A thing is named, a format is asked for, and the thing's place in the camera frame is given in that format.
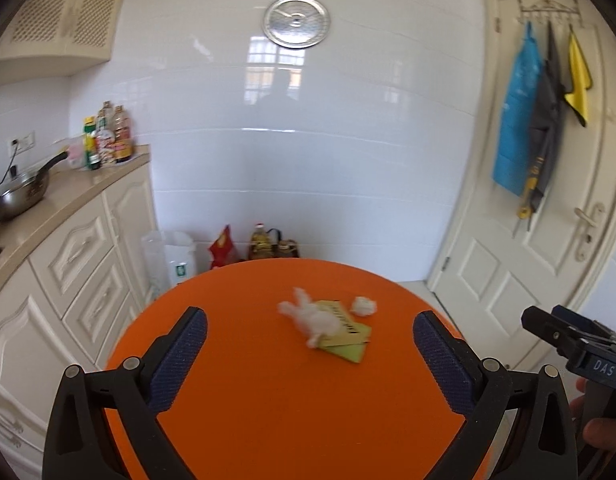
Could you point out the person's right hand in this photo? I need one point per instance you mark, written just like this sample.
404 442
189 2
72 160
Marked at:
605 435

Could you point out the yellow cloth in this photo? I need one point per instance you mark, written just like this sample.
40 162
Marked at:
579 85

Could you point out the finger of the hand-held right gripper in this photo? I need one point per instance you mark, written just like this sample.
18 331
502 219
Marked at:
583 317
548 327

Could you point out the yellow cooking oil bottle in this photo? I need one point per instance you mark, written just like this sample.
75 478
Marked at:
260 245

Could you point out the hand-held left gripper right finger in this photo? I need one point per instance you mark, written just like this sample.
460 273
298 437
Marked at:
443 360

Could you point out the small white tissue ball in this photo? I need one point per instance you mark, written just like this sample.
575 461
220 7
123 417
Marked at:
364 306

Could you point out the blue apron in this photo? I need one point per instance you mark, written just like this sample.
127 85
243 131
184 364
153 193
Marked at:
515 130

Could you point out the white wall socket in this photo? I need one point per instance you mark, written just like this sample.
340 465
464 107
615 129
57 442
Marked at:
21 141

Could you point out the pink cup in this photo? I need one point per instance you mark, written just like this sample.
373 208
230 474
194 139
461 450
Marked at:
76 152

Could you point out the green yellow bottle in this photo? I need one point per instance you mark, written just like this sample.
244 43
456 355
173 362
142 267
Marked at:
91 147

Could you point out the long white tissue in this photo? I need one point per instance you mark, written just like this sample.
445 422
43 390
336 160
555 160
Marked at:
310 319

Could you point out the red bag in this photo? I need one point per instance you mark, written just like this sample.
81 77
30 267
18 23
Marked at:
223 250

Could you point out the white panel door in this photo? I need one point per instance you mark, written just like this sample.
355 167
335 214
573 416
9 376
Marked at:
508 285

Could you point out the cream base cabinets with counter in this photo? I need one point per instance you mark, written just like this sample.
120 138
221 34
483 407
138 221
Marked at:
77 260

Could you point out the cream lattice door cabinet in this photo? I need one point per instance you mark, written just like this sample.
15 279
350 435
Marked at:
62 20

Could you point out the green yellow packet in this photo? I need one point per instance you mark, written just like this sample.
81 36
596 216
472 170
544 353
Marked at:
353 351

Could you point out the metal door hook rack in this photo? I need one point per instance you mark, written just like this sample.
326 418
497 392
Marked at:
550 10

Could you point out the dark soy sauce bottle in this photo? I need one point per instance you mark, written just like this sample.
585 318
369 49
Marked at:
122 137

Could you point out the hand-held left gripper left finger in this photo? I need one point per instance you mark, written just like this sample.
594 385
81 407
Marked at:
180 355

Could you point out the grey apron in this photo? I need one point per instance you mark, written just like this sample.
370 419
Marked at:
548 130

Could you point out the yellow snack packet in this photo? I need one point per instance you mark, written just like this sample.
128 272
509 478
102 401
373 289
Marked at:
350 330

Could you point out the round steel lid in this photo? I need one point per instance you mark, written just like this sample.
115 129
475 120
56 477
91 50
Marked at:
296 21

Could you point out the white plastic bag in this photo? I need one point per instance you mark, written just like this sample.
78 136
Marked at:
170 260

